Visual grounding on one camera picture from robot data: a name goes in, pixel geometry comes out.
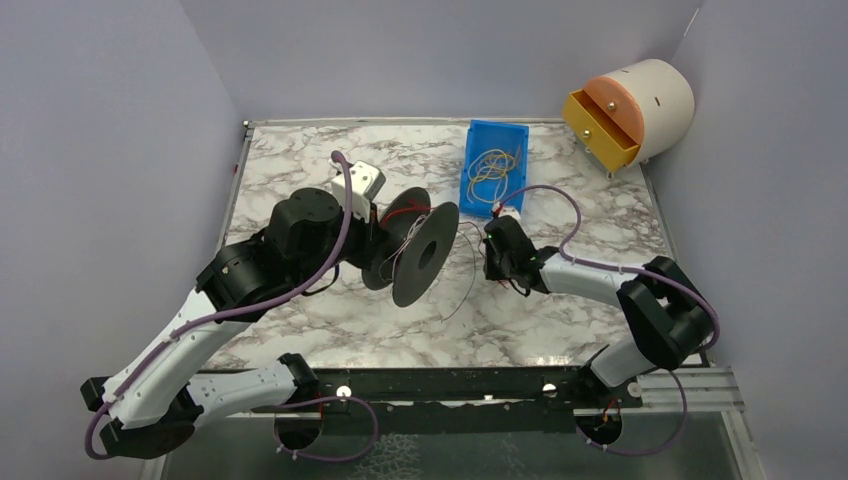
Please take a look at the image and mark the thin black cable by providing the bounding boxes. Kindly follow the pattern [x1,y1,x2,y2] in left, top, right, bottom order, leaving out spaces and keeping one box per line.
[440,221,478,324]

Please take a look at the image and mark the round cream drawer cabinet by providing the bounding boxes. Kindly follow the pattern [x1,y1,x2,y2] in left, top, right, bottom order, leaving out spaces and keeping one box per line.
[562,59,695,176]

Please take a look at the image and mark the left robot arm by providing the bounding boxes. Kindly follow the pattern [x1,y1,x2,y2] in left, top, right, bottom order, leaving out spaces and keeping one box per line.
[81,186,386,460]

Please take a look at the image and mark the dark grey perforated spool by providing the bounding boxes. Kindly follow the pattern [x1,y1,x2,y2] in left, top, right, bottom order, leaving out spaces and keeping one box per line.
[361,187,459,307]

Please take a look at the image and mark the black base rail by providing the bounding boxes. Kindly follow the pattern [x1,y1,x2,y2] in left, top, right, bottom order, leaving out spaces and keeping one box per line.
[177,354,641,439]

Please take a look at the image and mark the white cable on spool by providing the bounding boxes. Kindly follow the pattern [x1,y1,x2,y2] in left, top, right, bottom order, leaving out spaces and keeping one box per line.
[377,213,432,283]

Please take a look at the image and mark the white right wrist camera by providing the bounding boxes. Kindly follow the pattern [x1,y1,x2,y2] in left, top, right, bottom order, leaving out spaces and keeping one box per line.
[491,202,521,223]

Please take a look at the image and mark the yellow cable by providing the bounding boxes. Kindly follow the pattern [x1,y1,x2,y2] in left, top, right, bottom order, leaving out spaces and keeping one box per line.
[466,149,518,204]

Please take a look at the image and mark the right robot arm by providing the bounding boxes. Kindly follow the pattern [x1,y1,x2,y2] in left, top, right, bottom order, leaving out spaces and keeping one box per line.
[484,216,719,395]

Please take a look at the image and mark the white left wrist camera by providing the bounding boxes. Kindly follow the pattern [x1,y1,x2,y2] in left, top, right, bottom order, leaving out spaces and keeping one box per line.
[331,161,386,223]

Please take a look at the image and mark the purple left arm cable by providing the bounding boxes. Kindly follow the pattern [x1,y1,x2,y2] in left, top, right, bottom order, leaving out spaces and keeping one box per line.
[83,150,380,464]

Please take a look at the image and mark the red cable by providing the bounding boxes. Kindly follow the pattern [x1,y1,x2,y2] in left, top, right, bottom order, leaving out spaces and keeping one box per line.
[378,205,531,296]

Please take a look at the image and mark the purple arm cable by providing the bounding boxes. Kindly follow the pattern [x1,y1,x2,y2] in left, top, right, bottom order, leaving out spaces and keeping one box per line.
[495,184,721,458]
[83,150,380,464]

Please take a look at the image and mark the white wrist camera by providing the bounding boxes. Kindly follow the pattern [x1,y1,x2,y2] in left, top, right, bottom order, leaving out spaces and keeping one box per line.
[491,202,521,223]
[331,161,386,223]

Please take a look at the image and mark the blue plastic bin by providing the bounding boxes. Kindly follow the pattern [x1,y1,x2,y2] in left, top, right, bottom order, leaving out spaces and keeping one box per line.
[459,120,530,218]

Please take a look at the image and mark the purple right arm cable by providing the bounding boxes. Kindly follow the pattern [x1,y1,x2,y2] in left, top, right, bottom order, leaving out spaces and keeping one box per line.
[495,184,721,458]

